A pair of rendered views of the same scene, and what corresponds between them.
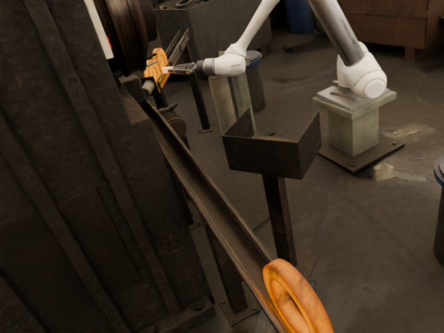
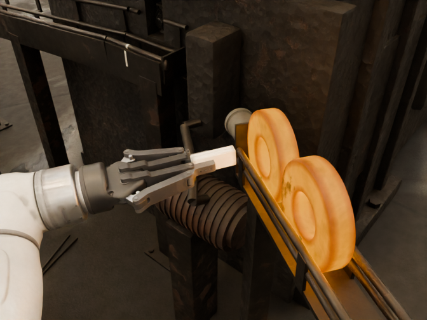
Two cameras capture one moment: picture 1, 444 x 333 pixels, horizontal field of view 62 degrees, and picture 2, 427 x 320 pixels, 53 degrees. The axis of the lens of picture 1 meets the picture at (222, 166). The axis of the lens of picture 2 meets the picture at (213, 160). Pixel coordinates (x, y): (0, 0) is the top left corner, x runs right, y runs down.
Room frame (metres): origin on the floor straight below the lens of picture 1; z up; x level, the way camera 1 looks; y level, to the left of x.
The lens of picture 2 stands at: (2.42, -0.14, 1.13)
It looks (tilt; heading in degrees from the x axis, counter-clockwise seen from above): 38 degrees down; 147
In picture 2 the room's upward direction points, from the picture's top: straight up
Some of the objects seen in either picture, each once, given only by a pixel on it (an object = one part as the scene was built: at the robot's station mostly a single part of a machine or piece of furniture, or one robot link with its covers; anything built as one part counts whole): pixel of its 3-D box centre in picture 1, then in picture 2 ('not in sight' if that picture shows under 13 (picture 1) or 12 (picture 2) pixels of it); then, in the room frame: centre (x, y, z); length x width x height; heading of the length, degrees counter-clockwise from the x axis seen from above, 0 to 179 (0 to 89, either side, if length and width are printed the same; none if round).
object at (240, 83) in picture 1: (242, 96); not in sight; (2.35, -0.25, 0.31); 0.24 x 0.16 x 0.62; 17
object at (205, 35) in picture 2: (135, 102); (214, 81); (1.70, 0.33, 0.68); 0.11 x 0.08 x 0.24; 107
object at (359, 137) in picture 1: (353, 125); not in sight; (1.86, -0.82, 0.16); 0.40 x 0.40 x 0.31; 20
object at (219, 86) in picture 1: (225, 112); not in sight; (2.26, -0.11, 0.26); 0.12 x 0.12 x 0.52
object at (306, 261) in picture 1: (283, 206); not in sight; (1.07, -0.19, 0.36); 0.26 x 0.20 x 0.72; 52
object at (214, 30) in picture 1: (211, 30); not in sight; (4.20, -0.26, 0.39); 1.03 x 0.83 x 0.77; 122
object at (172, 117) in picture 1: (180, 154); (205, 263); (1.83, 0.22, 0.27); 0.22 x 0.13 x 0.53; 17
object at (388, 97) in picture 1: (352, 98); not in sight; (1.86, -0.82, 0.33); 0.32 x 0.32 x 0.04; 20
